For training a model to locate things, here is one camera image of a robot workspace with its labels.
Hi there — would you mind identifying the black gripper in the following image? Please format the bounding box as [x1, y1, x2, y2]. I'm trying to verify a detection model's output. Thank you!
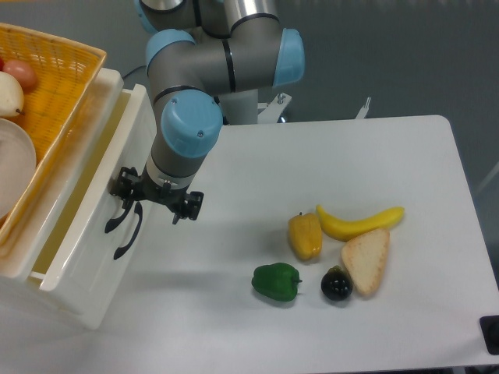
[109, 167, 204, 224]

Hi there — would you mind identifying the black top drawer handle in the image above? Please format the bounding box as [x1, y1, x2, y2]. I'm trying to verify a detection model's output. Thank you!
[104, 200, 133, 234]

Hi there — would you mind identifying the black drawer handle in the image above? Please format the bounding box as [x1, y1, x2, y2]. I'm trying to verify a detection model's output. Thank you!
[113, 202, 143, 260]
[104, 200, 133, 234]

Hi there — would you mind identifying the white drawer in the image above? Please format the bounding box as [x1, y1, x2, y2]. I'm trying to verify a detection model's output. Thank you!
[51, 203, 150, 329]
[30, 85, 156, 320]

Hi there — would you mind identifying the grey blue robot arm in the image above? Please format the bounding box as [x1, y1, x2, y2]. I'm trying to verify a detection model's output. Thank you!
[111, 1, 305, 220]

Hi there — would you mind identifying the white drawer cabinet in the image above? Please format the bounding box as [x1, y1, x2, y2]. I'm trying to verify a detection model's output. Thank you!
[0, 68, 157, 331]

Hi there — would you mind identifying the yellow wicker basket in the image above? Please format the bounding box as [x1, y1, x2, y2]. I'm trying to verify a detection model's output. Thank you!
[1, 23, 107, 242]

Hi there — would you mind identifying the white plate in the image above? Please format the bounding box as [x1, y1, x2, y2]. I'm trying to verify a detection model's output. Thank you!
[1, 118, 37, 220]

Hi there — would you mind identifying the green bell pepper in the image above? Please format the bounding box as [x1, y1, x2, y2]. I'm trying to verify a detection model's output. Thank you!
[251, 263, 302, 302]

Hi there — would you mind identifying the yellow bell pepper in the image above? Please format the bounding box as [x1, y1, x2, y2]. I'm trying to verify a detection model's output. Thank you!
[288, 213, 323, 261]

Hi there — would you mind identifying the white pear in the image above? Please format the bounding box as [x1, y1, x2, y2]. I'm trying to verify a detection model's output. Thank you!
[0, 72, 24, 118]

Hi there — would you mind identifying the yellow banana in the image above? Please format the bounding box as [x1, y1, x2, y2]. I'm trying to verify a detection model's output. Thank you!
[316, 205, 405, 242]

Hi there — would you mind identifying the dark eggplant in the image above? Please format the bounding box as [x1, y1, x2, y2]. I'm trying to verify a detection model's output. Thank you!
[320, 265, 353, 302]

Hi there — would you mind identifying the bread slice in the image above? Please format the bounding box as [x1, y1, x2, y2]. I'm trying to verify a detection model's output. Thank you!
[341, 228, 391, 296]

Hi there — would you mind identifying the black object at table edge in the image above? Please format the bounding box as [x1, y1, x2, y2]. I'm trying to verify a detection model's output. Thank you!
[480, 315, 499, 355]

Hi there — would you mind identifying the black bottom drawer handle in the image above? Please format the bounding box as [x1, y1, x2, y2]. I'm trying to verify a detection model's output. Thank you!
[113, 202, 143, 260]

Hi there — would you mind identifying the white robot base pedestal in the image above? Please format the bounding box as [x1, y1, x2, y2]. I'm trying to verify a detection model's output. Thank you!
[218, 90, 258, 125]

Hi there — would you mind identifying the black cable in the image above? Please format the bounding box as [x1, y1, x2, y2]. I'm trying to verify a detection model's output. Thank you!
[121, 65, 148, 79]

